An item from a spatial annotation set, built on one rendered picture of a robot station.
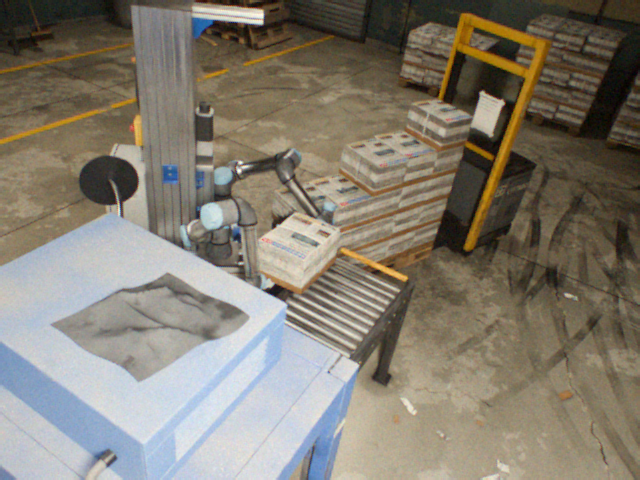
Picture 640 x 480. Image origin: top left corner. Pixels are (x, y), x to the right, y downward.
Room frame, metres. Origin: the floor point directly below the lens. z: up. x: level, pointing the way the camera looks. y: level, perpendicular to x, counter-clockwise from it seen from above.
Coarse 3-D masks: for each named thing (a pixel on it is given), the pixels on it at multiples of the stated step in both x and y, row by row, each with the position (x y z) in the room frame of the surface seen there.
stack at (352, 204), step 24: (288, 192) 2.94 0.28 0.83; (312, 192) 2.99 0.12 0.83; (336, 192) 3.04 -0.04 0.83; (360, 192) 3.09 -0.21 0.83; (408, 192) 3.30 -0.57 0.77; (288, 216) 2.81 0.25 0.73; (336, 216) 2.84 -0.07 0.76; (360, 216) 2.99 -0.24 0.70; (408, 216) 3.35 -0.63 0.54; (360, 240) 3.03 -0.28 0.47; (408, 240) 3.39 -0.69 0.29; (360, 264) 3.07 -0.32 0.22; (384, 264) 3.26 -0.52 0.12
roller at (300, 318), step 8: (288, 312) 1.84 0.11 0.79; (296, 312) 1.85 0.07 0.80; (296, 320) 1.81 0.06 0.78; (304, 320) 1.81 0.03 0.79; (312, 320) 1.81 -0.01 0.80; (312, 328) 1.77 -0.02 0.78; (320, 328) 1.77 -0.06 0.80; (328, 328) 1.77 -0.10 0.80; (328, 336) 1.74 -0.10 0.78; (336, 336) 1.73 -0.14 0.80; (344, 336) 1.74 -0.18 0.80; (344, 344) 1.70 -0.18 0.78; (352, 344) 1.69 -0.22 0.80
